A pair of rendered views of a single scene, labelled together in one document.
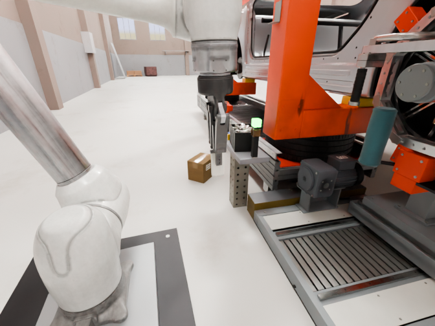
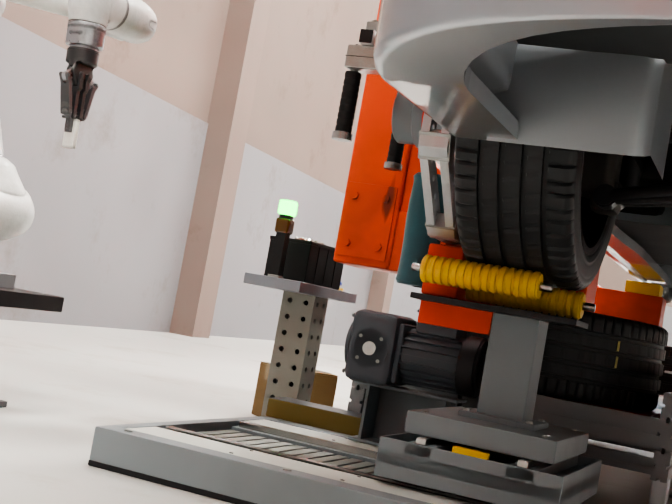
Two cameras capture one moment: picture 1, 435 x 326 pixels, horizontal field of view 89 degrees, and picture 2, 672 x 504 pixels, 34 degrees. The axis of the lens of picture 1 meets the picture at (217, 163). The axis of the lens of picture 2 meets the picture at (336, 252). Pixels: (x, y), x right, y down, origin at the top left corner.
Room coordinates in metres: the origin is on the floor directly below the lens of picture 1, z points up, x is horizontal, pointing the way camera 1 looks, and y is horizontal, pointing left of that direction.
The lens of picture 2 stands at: (-1.20, -2.02, 0.40)
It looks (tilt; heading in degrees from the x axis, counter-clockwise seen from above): 3 degrees up; 36
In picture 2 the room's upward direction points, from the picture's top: 10 degrees clockwise
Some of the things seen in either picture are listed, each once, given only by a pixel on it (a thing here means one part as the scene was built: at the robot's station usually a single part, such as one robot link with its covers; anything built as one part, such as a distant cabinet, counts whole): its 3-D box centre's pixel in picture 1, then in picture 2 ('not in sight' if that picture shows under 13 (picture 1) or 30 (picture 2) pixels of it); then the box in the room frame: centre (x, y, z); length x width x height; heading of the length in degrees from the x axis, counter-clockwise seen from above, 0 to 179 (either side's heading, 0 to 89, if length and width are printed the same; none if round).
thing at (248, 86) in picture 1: (236, 81); (602, 285); (3.23, -0.27, 0.69); 0.52 x 0.17 x 0.35; 103
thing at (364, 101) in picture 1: (359, 100); not in sight; (1.39, -0.87, 0.71); 0.14 x 0.14 x 0.05; 13
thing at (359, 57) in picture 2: not in sight; (369, 59); (0.65, -0.70, 0.93); 0.09 x 0.05 x 0.05; 103
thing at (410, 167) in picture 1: (420, 170); (464, 290); (0.87, -0.90, 0.48); 0.16 x 0.12 x 0.17; 103
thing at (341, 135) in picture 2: not in sight; (348, 104); (0.64, -0.67, 0.83); 0.04 x 0.04 x 0.16
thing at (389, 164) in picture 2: (358, 86); (398, 138); (0.98, -0.59, 0.83); 0.04 x 0.04 x 0.16
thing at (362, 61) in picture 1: (371, 59); not in sight; (0.98, -0.62, 0.93); 0.09 x 0.05 x 0.05; 103
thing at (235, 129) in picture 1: (243, 136); (306, 260); (1.28, -0.16, 0.51); 0.20 x 0.14 x 0.13; 5
